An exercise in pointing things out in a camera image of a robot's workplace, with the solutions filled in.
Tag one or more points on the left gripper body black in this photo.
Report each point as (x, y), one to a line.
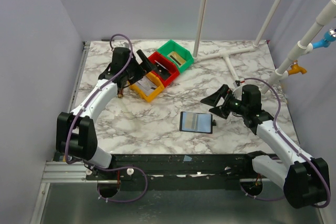
(135, 71)

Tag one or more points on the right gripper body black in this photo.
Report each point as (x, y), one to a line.
(226, 102)

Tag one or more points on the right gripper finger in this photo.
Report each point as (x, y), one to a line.
(214, 98)
(220, 111)

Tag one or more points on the white silver patterned card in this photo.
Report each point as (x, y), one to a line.
(146, 86)

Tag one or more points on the gold credit card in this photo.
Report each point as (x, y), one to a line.
(175, 57)

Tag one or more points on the black leather card holder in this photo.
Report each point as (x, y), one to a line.
(197, 122)

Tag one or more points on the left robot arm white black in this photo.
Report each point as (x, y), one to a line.
(76, 135)

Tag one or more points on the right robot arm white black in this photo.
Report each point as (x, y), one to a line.
(303, 178)

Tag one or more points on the black card in red bin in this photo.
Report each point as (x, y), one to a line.
(161, 71)

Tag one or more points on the yellow plastic bin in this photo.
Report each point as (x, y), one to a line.
(158, 90)

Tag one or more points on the red plastic bin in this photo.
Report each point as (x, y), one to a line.
(172, 68)

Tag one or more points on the brown metal faucet fitting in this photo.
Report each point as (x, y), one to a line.
(120, 94)

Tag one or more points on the green plastic bin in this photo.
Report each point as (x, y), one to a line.
(170, 46)

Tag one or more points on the orange faucet fitting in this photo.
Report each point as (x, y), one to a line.
(295, 69)

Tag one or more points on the blue faucet fitting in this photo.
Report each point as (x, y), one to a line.
(327, 39)

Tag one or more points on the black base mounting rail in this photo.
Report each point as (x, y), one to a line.
(177, 171)

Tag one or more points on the white PVC pipe frame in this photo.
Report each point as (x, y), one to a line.
(302, 47)

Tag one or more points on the aluminium extrusion rail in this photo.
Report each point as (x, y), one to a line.
(61, 172)

